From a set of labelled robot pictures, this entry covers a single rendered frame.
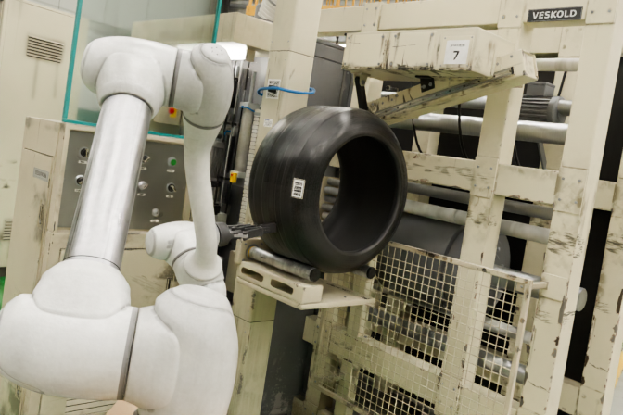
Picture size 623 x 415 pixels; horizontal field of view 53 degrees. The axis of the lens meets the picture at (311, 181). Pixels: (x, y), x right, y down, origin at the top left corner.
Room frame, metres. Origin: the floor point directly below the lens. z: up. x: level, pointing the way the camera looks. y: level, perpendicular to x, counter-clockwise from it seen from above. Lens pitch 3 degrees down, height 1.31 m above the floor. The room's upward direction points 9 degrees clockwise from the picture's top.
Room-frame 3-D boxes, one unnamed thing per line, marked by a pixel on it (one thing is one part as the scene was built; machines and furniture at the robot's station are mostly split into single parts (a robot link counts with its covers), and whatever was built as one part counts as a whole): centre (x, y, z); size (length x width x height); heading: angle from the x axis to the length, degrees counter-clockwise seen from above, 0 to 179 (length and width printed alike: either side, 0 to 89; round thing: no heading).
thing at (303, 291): (2.15, 0.06, 0.84); 0.36 x 0.09 x 0.06; 43
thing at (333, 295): (2.24, -0.04, 0.80); 0.37 x 0.36 x 0.02; 133
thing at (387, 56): (2.35, -0.34, 1.71); 0.61 x 0.25 x 0.15; 43
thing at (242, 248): (2.37, 0.08, 0.90); 0.40 x 0.03 x 0.10; 133
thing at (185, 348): (1.06, 0.17, 0.93); 0.18 x 0.16 x 0.22; 103
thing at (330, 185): (2.66, -0.17, 1.05); 0.20 x 0.15 x 0.30; 43
